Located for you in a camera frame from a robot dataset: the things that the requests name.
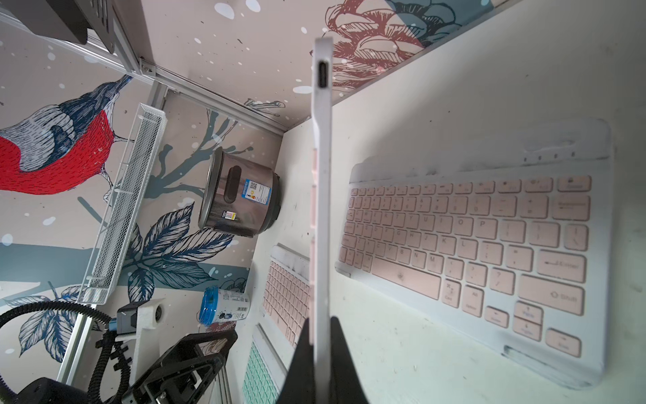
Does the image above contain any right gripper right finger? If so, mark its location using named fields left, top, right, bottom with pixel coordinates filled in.
left=330, top=316, right=368, bottom=404

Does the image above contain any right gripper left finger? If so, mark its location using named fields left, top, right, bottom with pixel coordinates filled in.
left=276, top=318, right=316, bottom=404

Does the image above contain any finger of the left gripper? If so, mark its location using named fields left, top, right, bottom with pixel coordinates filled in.
left=121, top=329, right=238, bottom=403

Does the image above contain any pink keyboard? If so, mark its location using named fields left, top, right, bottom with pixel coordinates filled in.
left=310, top=37, right=334, bottom=403
left=262, top=244, right=311, bottom=348
left=336, top=118, right=614, bottom=390

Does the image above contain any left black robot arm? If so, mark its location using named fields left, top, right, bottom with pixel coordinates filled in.
left=3, top=329, right=237, bottom=403

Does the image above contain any green keyboard front left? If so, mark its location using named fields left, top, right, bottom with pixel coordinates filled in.
left=242, top=325, right=287, bottom=404

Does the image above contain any blue lidded container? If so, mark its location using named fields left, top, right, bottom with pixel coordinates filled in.
left=198, top=287, right=251, bottom=326

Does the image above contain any steel rice cooker pot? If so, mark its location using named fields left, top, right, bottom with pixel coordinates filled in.
left=199, top=147, right=282, bottom=238

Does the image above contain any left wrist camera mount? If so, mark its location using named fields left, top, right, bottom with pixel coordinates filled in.
left=115, top=299, right=165, bottom=385

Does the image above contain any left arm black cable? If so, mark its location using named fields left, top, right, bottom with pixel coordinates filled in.
left=0, top=300, right=132, bottom=404

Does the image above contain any white wire mesh shelf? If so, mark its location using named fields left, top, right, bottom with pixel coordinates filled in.
left=77, top=104, right=168, bottom=306

